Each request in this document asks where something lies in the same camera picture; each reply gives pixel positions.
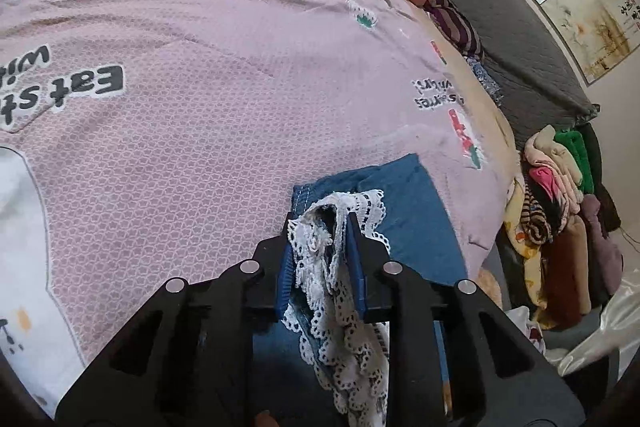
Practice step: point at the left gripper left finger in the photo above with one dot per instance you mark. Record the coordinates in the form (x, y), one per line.
(185, 358)

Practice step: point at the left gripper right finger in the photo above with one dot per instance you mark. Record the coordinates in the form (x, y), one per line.
(456, 359)

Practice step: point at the blue denim lace-trimmed pants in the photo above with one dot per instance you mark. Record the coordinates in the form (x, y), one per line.
(326, 361)

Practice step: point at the person's left hand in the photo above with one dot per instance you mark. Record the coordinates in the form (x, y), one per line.
(264, 419)

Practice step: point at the pile of clothes beside bed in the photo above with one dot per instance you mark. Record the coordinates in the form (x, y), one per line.
(555, 244)

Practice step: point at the pink strawberry bear bedsheet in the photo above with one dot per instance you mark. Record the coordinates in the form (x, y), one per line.
(72, 177)

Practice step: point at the grey padded headboard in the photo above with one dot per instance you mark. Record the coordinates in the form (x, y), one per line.
(537, 85)

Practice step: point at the striped purple pillow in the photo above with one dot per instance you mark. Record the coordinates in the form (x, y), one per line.
(456, 28)

